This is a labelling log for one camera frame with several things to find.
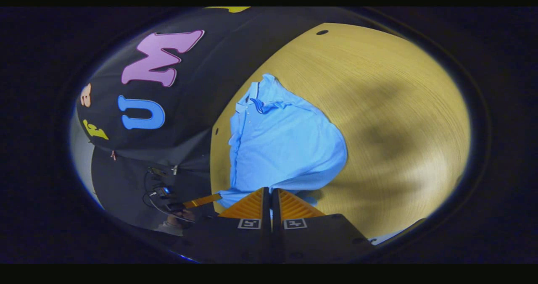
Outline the light blue T-shirt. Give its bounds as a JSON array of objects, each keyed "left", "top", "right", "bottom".
[{"left": 215, "top": 73, "right": 348, "bottom": 209}]

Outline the black backdrop cloth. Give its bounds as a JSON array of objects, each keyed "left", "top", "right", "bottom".
[{"left": 76, "top": 7, "right": 324, "bottom": 230}]

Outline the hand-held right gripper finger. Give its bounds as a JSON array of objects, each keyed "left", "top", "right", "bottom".
[
  {"left": 271, "top": 188, "right": 377, "bottom": 263},
  {"left": 177, "top": 187, "right": 271, "bottom": 263}
]

